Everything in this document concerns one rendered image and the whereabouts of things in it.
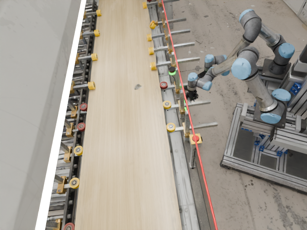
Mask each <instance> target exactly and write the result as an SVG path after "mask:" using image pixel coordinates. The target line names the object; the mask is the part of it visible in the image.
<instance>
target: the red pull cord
mask: <svg viewBox="0 0 307 230"><path fill-rule="evenodd" d="M162 4H163V8H164V3H163V0H162ZM164 13H165V17H166V21H167V25H168V29H169V24H168V20H167V16H166V12H165V8H164ZM169 34H170V39H171V42H172V47H173V50H174V55H175V59H176V64H177V68H178V72H179V76H180V81H181V85H182V89H183V93H184V97H185V102H186V107H187V110H188V115H189V118H190V123H191V127H192V132H193V136H194V140H195V144H196V149H197V153H198V157H199V161H200V165H201V170H202V174H203V178H204V182H205V187H206V192H207V195H208V200H209V204H210V208H211V212H212V217H213V221H214V225H215V229H216V230H218V228H217V223H216V219H215V215H214V211H213V207H212V202H211V198H210V194H209V190H208V186H207V182H206V177H205V174H204V169H203V165H202V162H201V156H200V153H199V149H198V145H197V141H196V136H195V132H194V128H193V124H192V120H191V115H190V111H189V107H188V103H187V99H186V95H185V90H184V86H183V83H182V78H181V74H180V70H179V65H178V62H177V58H176V54H175V49H174V45H173V41H172V37H171V33H170V29H169Z"/></svg>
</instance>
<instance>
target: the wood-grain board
mask: <svg viewBox="0 0 307 230"><path fill-rule="evenodd" d="M143 2H146V3H147V0H99V6H98V10H101V13H102V16H97V23H96V30H99V31H100V36H97V37H96V36H95V44H94V52H93V53H96V54H97V56H98V60H96V61H92V70H91V78H90V81H91V82H95V89H92V90H89V99H88V108H87V117H86V125H85V137H84V146H83V155H82V163H81V172H80V181H79V193H78V202H77V210H76V219H75V228H74V230H182V226H181V220H180V212H179V206H178V199H177V193H176V187H175V179H174V173H173V167H172V161H171V155H170V149H169V140H168V134H167V128H166V122H165V116H164V108H163V102H162V96H161V90H160V84H159V75H158V69H157V67H156V69H155V70H151V67H150V63H151V62H155V63H156V57H155V52H154V54H152V55H149V52H148V48H149V47H153V48H154V43H153V39H152V41H147V34H151V35H152V31H151V28H150V27H149V25H150V18H149V12H148V7H147V8H145V9H144V8H143ZM137 84H140V85H141V86H142V88H139V89H136V90H135V89H134V87H135V86H136V85H137Z"/></svg>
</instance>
